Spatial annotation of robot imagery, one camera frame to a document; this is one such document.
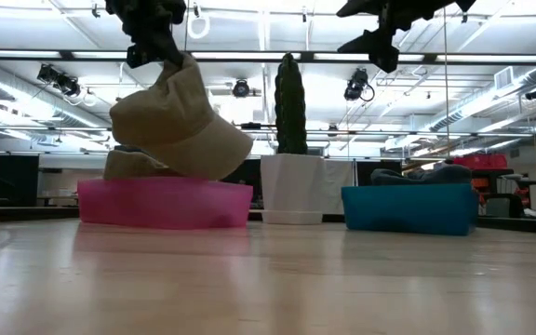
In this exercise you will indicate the red storage crates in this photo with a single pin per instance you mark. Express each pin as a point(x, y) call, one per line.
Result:
point(479, 162)

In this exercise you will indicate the white partition sheet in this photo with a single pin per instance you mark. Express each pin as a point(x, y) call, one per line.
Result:
point(338, 186)

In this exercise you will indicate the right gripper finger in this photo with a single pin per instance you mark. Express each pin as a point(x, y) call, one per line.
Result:
point(382, 49)
point(365, 9)

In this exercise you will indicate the black overhead frame bar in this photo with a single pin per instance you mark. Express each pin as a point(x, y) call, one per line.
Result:
point(307, 57)

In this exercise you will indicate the small black ceiling camera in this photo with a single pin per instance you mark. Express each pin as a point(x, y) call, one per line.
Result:
point(241, 88)

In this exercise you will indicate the wide black partition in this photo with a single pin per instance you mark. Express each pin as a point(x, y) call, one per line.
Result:
point(7, 179)

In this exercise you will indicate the green cactus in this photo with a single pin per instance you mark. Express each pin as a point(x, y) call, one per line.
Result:
point(291, 107)

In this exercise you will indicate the white faceted plant pot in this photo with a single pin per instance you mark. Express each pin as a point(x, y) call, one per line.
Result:
point(291, 183)

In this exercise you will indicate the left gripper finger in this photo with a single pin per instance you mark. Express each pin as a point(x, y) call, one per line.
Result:
point(168, 49)
point(138, 55)

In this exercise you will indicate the blue plastic bin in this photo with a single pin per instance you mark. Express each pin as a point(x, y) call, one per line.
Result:
point(407, 209)

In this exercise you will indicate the black ceiling spotlights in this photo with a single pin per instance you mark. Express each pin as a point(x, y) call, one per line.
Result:
point(63, 84)

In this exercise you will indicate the tan baseball cap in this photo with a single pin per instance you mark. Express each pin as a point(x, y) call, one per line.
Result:
point(179, 125)
point(128, 165)

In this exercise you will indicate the pink translucent plastic bin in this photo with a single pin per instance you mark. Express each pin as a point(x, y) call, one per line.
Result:
point(165, 205)

